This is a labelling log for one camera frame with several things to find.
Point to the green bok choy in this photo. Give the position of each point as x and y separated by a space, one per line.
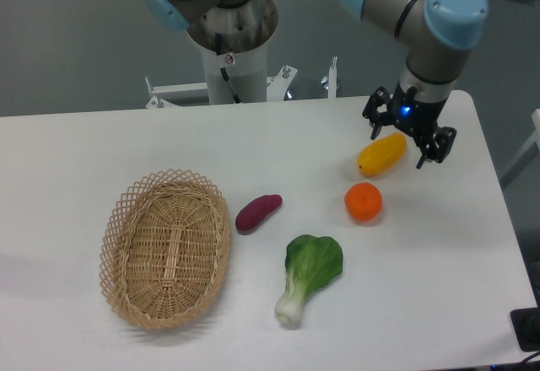
311 264

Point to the yellow mango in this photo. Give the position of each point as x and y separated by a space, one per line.
381 154

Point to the woven wicker basket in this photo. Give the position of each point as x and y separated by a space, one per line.
166 248

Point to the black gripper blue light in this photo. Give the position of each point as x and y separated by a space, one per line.
406 112

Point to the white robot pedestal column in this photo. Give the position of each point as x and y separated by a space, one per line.
236 77

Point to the white furniture leg right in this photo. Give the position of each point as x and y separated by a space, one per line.
524 155

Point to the purple sweet potato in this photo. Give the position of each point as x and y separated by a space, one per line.
251 216

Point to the white metal base frame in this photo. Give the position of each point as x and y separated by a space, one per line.
278 88

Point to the orange fruit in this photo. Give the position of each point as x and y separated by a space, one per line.
363 202

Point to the black device at table edge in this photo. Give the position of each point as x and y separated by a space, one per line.
526 327

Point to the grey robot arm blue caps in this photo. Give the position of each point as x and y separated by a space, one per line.
233 35

